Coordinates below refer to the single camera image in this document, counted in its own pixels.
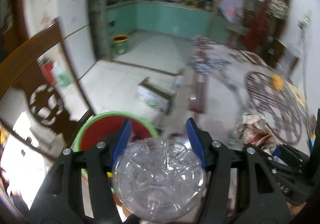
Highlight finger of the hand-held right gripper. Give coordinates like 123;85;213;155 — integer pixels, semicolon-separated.
264;155;305;185
276;144;311;165

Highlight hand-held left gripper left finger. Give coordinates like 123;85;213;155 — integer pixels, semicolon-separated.
29;118;132;224

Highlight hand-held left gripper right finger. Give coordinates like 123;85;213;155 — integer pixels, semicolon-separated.
185;118;293;224

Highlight red basin green rim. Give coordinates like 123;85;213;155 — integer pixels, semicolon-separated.
74;111;160;181

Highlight reddish printed paper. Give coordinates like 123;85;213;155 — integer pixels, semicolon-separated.
243;126;276;151

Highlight clear plastic bottle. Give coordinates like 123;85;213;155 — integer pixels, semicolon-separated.
111;137;207;224

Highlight white brown paper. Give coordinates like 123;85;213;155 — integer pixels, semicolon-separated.
236;112;265;137

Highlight green yellow trash bin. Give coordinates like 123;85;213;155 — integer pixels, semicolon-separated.
112;34;130;56

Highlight cardboard box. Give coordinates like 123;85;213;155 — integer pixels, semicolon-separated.
136;77;176;115

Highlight yellow book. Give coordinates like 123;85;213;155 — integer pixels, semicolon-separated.
286;81;309;108

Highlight clear bag yellow snacks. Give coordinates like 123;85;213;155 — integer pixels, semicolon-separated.
271;51;300;90

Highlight carved wooden chair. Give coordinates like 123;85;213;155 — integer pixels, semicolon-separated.
0;21;97;163

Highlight plain wooden chair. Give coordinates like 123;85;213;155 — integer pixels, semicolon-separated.
266;38;300;70

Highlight teal kitchen cabinets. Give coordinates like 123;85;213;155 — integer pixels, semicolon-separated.
107;1;213;39

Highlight red garment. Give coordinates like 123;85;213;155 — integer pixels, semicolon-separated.
246;1;270;52

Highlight white power strip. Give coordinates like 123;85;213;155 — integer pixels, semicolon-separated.
298;14;312;31

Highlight white refrigerator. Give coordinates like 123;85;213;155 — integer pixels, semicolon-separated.
24;0;97;82

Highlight plaid towel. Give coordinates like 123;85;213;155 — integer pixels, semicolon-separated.
219;0;245;24

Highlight letter printed bag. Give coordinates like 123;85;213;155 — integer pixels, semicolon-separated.
267;0;290;19

